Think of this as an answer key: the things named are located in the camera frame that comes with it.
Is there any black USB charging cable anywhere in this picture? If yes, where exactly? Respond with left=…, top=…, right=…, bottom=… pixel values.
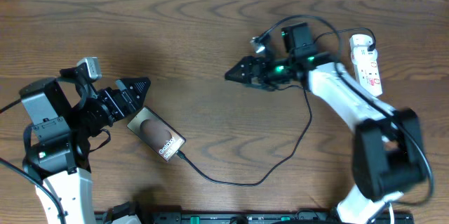
left=175, top=27, right=377, bottom=187

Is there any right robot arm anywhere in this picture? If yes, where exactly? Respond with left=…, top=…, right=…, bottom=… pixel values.
left=224, top=22, right=431, bottom=223

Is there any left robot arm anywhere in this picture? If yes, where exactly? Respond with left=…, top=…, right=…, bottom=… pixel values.
left=20, top=76, right=151, bottom=223

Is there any white USB charger plug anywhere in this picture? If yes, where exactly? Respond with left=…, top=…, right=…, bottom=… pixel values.
left=349, top=34, right=377, bottom=53

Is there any white power strip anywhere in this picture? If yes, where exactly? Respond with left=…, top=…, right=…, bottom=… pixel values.
left=351, top=46, right=383, bottom=97

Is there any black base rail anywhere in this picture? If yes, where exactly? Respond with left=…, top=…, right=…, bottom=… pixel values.
left=94, top=209, right=415, bottom=224

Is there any white power strip cord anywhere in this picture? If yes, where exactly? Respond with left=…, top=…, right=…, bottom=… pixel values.
left=385, top=204, right=396, bottom=224

